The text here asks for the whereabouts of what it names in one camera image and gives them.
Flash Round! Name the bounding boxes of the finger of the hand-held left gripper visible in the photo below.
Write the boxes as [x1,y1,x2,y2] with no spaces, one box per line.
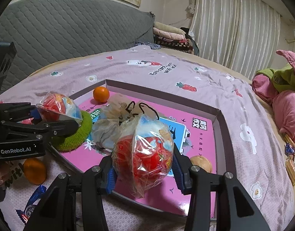
[3,119,79,139]
[0,102,42,123]

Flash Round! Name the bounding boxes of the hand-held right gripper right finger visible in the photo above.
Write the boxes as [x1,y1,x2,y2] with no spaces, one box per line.
[171,147,272,231]

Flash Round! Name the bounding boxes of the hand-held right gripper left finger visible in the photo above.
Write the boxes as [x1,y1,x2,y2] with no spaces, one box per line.
[23,156,119,231]

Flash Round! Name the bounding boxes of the red egg toy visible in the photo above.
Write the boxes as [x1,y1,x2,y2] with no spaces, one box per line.
[111,114,175,198]
[36,92,83,123]

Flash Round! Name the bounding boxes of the beige organza pouch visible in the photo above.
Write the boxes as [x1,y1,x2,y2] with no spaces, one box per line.
[91,94,160,151]

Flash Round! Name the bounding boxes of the grey cardboard box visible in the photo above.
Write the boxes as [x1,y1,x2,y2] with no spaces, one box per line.
[47,79,236,222]

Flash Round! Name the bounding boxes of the orange tangerine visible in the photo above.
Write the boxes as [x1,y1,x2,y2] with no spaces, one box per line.
[93,87,110,103]
[23,158,47,185]

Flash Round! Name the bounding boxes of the green hair scrunchie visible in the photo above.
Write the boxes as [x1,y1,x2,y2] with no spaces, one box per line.
[51,110,93,152]

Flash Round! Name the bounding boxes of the walnut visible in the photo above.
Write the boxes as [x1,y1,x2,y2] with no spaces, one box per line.
[189,155,213,173]

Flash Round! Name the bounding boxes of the pink book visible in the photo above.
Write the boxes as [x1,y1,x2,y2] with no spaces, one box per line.
[59,90,216,218]

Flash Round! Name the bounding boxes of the blue wrapped candy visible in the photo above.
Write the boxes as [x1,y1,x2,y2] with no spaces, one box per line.
[15,185,47,224]

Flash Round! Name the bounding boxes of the grey quilted headboard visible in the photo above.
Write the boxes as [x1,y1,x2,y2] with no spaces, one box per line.
[0,0,155,97]

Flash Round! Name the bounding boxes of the pink printed bedsheet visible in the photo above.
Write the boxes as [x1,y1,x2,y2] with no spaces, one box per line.
[0,46,295,231]

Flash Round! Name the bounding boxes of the large cracker packet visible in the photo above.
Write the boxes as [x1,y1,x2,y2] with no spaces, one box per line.
[285,157,295,186]

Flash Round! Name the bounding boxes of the blue knitted cloth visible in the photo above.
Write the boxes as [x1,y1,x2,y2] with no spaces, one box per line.
[135,42,160,50]

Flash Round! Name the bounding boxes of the pink quilt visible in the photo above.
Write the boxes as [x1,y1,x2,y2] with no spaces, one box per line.
[251,50,295,154]

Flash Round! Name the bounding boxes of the checkered folded blanket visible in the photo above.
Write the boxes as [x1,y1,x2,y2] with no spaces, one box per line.
[154,35,193,53]

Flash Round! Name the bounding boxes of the dark cloth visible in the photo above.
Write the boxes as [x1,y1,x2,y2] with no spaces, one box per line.
[180,27,199,56]

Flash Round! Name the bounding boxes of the pink folded blanket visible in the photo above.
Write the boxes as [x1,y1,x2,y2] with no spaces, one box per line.
[153,28,186,40]

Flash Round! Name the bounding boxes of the green cloth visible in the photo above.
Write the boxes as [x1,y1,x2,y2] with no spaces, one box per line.
[255,64,295,93]

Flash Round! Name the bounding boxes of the beige folded blanket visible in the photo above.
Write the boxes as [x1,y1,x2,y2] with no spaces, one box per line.
[153,22,186,35]

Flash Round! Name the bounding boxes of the white curtains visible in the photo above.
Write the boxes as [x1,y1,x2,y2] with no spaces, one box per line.
[188,0,281,80]

